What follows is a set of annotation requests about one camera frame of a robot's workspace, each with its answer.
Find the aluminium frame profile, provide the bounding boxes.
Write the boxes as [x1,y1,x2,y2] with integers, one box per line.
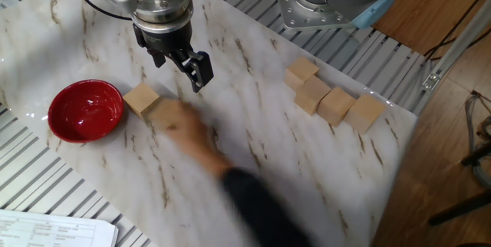
[413,0,491,117]

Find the bare person hand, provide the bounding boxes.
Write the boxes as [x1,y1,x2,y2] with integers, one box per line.
[168,103,233,178]

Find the white marble pattern board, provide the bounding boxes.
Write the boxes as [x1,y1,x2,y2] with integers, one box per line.
[0,0,418,247]

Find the red bowl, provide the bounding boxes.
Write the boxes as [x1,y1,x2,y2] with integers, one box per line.
[47,79,125,144]

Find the grey cable bundle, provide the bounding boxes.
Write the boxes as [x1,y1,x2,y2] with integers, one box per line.
[464,90,491,189]

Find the white printed paper stack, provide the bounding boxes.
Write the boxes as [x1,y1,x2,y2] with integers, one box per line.
[0,209,119,247]

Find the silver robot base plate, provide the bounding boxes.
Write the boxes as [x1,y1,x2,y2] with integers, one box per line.
[274,0,365,32]

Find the large wooden cube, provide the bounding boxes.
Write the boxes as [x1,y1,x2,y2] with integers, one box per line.
[147,98,184,131]
[122,82,160,120]
[284,56,320,91]
[343,93,387,135]
[294,75,332,117]
[316,87,357,127]

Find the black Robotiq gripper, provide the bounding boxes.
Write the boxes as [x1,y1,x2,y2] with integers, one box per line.
[133,21,215,94]

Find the black floor cable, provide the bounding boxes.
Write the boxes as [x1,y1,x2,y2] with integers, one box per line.
[423,0,491,62]

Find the black chair base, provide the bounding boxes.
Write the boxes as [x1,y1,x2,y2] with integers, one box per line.
[427,143,491,227]

